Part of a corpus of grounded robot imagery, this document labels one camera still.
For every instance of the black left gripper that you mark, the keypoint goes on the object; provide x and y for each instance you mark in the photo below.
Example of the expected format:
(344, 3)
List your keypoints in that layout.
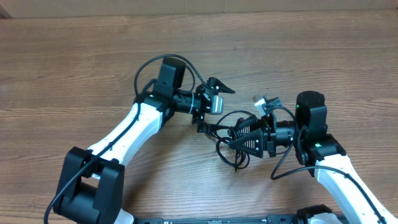
(216, 83)

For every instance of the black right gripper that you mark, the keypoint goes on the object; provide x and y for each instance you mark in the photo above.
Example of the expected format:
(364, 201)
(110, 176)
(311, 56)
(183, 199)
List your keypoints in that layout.
(262, 132)

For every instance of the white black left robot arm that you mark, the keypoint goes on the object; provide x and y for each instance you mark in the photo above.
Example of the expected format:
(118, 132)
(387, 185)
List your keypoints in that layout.
(90, 188)

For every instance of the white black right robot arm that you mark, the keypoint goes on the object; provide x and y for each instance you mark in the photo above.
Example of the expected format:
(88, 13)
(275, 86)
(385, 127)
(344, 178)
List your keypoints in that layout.
(316, 150)

